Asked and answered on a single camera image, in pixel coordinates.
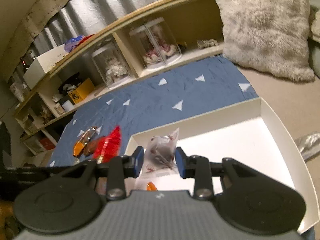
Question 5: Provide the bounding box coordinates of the beige textured pillow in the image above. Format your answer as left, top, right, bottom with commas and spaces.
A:
309, 7, 320, 43

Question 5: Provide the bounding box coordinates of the fluffy white pillow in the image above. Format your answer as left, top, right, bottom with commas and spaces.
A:
215, 0, 315, 82

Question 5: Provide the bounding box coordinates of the brown square snack packet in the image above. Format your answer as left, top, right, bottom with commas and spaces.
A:
83, 137, 105, 157

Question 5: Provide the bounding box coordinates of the large white box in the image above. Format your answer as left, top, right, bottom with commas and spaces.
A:
23, 44, 68, 90

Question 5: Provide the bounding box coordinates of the dark wine bottle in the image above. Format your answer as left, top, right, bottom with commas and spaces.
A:
20, 57, 30, 73

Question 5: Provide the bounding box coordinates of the orange snack bar pack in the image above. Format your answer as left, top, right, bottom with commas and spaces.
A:
146, 181, 158, 191

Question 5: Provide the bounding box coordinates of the white cylinder cup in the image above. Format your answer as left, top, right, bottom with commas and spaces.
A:
62, 100, 74, 112

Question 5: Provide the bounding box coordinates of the yellow storage box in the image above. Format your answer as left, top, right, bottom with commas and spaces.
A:
68, 78, 95, 105

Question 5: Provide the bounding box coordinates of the red doll display case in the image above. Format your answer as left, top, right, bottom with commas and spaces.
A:
129, 17, 182, 69

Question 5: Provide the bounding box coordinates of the wooden headboard shelf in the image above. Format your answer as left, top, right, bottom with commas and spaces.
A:
14, 0, 223, 154

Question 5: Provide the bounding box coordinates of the orange clear long snack pack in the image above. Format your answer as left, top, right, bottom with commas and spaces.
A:
73, 126, 98, 158

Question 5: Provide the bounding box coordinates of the small grey trinket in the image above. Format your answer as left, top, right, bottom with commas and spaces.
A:
197, 39, 219, 49

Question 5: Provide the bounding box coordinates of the silver grey curtain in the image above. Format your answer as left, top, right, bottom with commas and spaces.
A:
12, 0, 206, 81

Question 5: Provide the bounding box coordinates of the blue plastic bag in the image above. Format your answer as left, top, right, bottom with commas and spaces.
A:
64, 35, 84, 53

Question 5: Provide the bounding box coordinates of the grey bed cushion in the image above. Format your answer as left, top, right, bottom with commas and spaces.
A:
309, 0, 319, 76

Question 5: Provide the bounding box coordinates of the white cardboard tray box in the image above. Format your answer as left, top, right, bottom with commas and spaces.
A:
125, 98, 319, 233

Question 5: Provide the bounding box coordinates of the person left hand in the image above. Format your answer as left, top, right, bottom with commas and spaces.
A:
0, 200, 20, 239

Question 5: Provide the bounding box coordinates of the small clear dark candy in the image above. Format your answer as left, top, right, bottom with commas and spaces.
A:
140, 128, 180, 179

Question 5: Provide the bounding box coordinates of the red snack packet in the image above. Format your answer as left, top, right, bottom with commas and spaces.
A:
93, 126, 121, 164

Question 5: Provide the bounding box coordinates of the white doll display case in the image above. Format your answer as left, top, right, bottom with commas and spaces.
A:
91, 39, 131, 88

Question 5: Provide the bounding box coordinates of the crumpled silver wrapper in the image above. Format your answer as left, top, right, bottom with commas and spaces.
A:
295, 132, 320, 162

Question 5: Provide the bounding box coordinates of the blue quilted triangle blanket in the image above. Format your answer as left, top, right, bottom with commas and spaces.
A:
49, 56, 258, 166

